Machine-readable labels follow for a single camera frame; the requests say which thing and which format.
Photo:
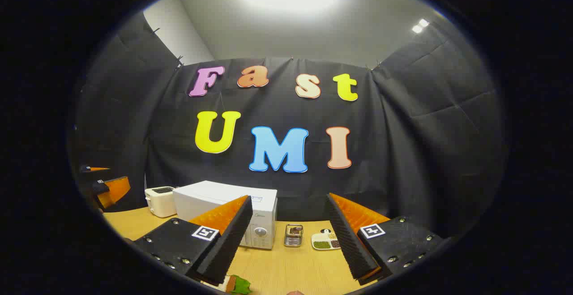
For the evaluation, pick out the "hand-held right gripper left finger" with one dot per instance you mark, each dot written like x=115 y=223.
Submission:
x=228 y=245

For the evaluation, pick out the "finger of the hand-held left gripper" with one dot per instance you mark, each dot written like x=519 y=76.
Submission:
x=99 y=168
x=117 y=191

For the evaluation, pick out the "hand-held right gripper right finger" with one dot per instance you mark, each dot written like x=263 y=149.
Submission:
x=347 y=241

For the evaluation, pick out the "sandwich with green lettuce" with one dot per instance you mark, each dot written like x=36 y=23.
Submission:
x=239 y=286

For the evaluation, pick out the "white microwave oven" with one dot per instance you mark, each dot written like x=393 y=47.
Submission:
x=210 y=196

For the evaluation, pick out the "white divided dish with grains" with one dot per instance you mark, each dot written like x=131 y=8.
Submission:
x=322 y=243

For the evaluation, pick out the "white toaster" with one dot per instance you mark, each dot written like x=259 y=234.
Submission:
x=159 y=203

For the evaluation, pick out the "black backdrop cloth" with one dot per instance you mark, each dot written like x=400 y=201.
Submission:
x=403 y=151

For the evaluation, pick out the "small ceiling light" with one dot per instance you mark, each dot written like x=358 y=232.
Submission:
x=420 y=25

